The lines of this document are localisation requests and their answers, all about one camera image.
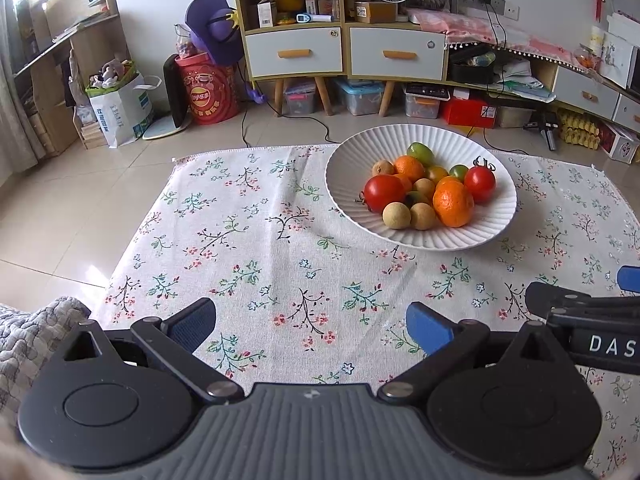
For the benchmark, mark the floral tablecloth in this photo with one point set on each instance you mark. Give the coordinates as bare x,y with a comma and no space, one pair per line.
303,295

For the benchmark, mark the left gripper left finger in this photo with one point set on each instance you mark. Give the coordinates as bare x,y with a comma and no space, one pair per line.
172,343

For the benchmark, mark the white ribbed plate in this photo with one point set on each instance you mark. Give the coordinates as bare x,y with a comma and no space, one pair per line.
349,168

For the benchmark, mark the white paper bag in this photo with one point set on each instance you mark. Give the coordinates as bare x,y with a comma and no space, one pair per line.
124,113

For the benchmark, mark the microwave oven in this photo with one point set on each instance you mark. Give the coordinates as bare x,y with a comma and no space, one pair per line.
620,63

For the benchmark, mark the small orange mandarin back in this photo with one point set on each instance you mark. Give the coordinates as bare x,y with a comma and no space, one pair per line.
409,167

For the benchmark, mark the red box under shelf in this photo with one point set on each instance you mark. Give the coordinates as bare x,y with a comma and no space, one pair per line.
469,113

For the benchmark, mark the wooden bookshelf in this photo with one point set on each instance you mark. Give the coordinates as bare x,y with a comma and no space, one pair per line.
55,33

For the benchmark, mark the green tomato round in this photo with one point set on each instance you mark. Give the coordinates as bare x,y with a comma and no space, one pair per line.
459,172

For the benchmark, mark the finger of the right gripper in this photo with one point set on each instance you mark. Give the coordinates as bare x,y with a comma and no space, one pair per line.
628,278
555,299

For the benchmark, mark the purple plush toy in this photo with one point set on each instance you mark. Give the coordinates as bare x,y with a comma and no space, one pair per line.
212,23

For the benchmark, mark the brown longan fruit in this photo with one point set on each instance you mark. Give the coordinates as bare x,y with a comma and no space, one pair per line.
396,216

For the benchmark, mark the pink cloth on shelf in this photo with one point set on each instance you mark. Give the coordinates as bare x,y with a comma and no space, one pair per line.
462,29

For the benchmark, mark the red tomato in plate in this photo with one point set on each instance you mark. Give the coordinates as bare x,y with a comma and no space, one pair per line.
381,190

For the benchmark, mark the green tomato oval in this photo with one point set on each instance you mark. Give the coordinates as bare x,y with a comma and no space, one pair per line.
421,153

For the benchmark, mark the red snack bucket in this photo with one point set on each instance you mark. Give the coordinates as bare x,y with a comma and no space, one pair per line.
210,89

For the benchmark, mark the brown longan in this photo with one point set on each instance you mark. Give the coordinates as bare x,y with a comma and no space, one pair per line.
423,217
382,167

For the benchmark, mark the yellow orange tomato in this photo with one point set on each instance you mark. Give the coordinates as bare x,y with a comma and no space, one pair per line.
436,173

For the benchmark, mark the large orange mandarin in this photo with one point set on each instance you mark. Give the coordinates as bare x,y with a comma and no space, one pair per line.
453,203

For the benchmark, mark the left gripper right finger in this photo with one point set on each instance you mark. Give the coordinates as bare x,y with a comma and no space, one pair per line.
449,348

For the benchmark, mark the red tomato with stem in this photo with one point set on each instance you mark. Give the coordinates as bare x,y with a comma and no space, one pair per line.
480,180

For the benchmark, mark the wooden cabinet with drawers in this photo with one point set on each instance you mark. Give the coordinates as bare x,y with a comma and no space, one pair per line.
387,52

